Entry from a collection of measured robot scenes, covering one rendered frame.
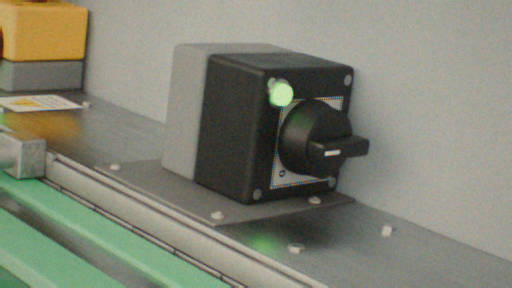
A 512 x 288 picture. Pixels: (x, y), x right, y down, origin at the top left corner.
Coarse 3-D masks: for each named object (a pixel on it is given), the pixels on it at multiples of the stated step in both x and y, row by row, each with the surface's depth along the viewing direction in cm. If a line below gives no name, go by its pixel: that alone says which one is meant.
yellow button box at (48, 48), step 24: (0, 0) 74; (24, 0) 75; (48, 0) 78; (0, 24) 74; (24, 24) 73; (48, 24) 74; (72, 24) 76; (24, 48) 73; (48, 48) 75; (72, 48) 76; (0, 72) 74; (24, 72) 74; (48, 72) 75; (72, 72) 77
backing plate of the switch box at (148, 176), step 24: (96, 168) 57; (120, 168) 57; (144, 168) 58; (144, 192) 54; (168, 192) 54; (192, 192) 55; (216, 192) 55; (336, 192) 58; (216, 216) 51; (240, 216) 51; (264, 216) 52
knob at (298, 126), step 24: (288, 120) 53; (312, 120) 53; (336, 120) 53; (288, 144) 53; (312, 144) 52; (336, 144) 52; (360, 144) 53; (288, 168) 54; (312, 168) 53; (336, 168) 55
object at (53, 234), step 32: (0, 192) 57; (32, 192) 57; (0, 224) 51; (32, 224) 53; (64, 224) 53; (96, 224) 53; (0, 256) 48; (32, 256) 47; (64, 256) 48; (96, 256) 49; (128, 256) 49; (160, 256) 50
